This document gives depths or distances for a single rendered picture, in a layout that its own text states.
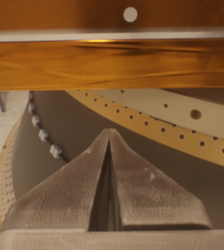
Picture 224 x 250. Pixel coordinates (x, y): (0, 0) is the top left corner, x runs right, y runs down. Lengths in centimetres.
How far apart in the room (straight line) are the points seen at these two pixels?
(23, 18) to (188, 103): 21
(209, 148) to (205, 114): 8
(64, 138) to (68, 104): 8
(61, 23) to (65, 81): 5
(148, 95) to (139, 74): 12
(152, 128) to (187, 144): 6
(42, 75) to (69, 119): 33
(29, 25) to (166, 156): 28
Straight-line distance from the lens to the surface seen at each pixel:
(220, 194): 39
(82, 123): 50
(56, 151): 56
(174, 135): 38
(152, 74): 22
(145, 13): 20
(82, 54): 21
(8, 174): 96
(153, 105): 34
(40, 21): 21
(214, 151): 38
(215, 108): 31
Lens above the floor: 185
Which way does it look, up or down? 34 degrees down
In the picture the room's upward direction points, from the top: 1 degrees counter-clockwise
